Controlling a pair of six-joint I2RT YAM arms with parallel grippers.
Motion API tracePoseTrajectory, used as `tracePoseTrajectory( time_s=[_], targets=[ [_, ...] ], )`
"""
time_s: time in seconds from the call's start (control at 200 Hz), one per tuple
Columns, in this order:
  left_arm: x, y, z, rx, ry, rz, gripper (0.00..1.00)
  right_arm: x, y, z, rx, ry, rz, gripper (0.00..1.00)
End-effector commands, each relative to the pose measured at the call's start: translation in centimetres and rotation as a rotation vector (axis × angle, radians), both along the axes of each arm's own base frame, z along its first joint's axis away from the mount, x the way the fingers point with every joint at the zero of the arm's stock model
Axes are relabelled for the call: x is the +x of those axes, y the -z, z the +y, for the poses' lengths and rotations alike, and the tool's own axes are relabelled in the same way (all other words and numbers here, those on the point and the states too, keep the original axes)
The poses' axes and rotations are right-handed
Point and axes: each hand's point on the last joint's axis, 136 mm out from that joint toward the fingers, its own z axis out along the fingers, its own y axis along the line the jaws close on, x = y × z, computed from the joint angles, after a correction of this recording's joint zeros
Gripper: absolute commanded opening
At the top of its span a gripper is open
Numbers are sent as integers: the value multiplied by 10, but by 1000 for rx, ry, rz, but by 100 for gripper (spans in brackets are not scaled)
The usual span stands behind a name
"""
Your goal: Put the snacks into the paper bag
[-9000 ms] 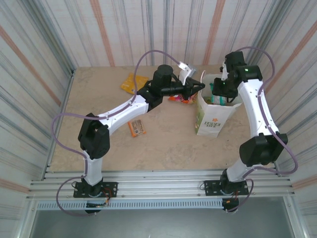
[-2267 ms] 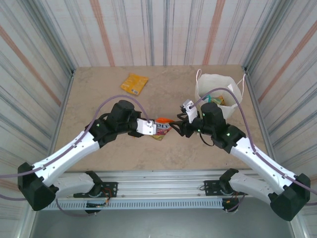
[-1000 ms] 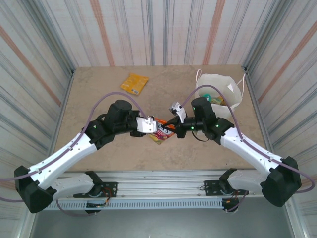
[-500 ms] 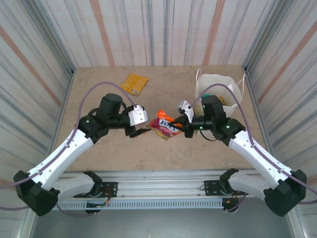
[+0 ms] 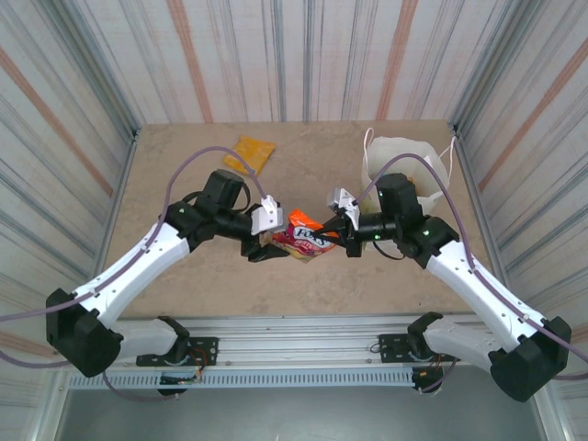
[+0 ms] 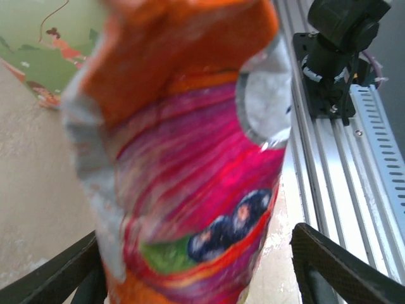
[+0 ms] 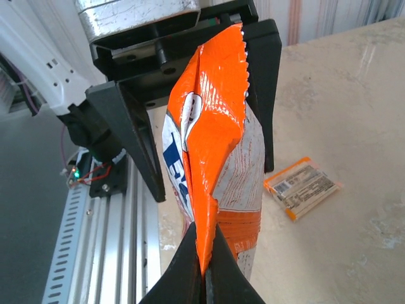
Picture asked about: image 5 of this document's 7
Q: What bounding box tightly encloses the red Fox's fruits candy bag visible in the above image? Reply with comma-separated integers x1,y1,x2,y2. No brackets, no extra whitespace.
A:
270,209,339,264

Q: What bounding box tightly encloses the black mount plate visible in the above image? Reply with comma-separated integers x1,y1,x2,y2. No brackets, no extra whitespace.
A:
186,336,220,367
377,334,417,365

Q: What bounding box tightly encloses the small circuit board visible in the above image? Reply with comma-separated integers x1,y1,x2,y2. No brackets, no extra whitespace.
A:
411,365,445,394
158,372,206,386

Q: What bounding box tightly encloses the orange snack bag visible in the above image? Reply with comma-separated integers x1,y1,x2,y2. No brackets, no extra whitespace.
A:
221,134,277,176

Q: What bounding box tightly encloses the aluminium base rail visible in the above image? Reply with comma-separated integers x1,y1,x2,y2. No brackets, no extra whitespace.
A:
112,314,491,371

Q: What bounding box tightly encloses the grey metal shelf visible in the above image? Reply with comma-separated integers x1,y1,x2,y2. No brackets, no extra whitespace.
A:
54,388,550,441

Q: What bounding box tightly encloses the white paper bag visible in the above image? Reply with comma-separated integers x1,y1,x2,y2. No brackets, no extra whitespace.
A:
360,127,457,254

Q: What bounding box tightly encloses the slotted grey cable duct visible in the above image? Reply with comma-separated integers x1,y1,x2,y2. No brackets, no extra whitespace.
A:
68,368,417,390

